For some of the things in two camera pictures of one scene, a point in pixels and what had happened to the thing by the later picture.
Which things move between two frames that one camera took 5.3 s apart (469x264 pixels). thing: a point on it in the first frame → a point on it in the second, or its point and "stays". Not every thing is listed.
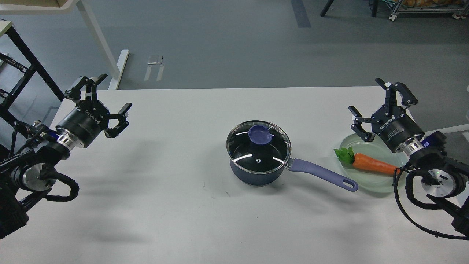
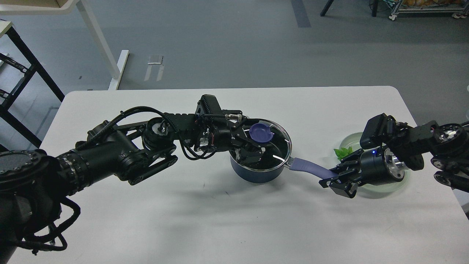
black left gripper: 91,117 → 225,136
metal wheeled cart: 460,7 stays
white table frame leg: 117,68 stays
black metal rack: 7,111 stays
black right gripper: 394,129 → 378,165
